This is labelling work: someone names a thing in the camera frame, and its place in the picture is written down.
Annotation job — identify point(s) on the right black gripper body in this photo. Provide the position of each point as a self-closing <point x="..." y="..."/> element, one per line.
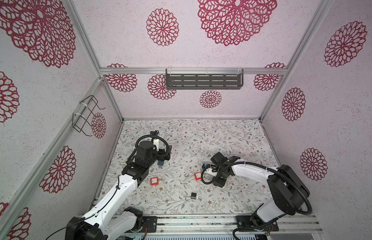
<point x="219" y="178"/>

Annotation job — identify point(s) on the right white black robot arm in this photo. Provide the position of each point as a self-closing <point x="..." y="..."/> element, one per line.
<point x="289" y="195"/>

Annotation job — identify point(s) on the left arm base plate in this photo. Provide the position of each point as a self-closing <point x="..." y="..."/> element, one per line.
<point x="145" y="225"/>

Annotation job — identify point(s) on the grey slotted wall shelf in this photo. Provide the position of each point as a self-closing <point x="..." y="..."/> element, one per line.
<point x="191" y="81"/>

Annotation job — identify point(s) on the red padlock middle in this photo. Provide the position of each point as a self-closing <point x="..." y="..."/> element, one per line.
<point x="193" y="176"/>

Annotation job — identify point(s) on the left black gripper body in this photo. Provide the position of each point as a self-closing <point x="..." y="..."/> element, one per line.
<point x="160" y="155"/>

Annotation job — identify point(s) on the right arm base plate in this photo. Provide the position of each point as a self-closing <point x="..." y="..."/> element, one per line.
<point x="248" y="223"/>

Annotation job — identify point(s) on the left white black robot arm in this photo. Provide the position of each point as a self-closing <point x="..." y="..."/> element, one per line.
<point x="136" y="170"/>

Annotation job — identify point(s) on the aluminium front rail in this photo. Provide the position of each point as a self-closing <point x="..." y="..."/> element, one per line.
<point x="205" y="225"/>

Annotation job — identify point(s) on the black wire wall basket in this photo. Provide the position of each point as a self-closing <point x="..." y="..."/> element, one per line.
<point x="91" y="121"/>

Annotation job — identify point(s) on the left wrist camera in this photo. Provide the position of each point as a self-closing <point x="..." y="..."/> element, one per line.
<point x="154" y="134"/>

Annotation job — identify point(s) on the red padlock left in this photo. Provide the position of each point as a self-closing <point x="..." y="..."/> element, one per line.
<point x="155" y="181"/>

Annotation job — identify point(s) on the red padlock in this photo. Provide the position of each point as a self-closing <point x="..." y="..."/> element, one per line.
<point x="155" y="181"/>
<point x="193" y="176"/>

